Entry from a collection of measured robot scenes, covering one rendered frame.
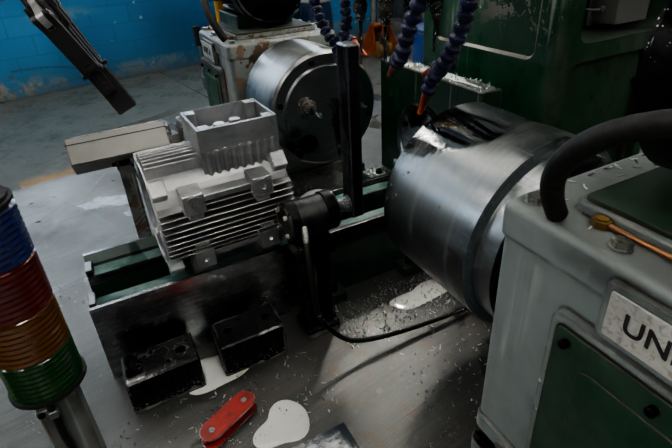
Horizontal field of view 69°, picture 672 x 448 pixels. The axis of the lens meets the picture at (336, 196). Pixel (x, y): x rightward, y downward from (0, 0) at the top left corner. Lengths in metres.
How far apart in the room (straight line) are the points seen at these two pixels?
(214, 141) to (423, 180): 0.30
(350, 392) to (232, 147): 0.39
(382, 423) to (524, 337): 0.28
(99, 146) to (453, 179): 0.64
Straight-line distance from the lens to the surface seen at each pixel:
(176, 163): 0.73
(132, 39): 6.33
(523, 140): 0.58
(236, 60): 1.21
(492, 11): 0.97
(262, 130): 0.74
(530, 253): 0.46
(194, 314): 0.81
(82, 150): 0.96
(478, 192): 0.55
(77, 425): 0.57
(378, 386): 0.76
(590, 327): 0.45
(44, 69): 6.20
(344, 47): 0.65
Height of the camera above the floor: 1.38
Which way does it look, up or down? 28 degrees down
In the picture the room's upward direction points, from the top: 3 degrees counter-clockwise
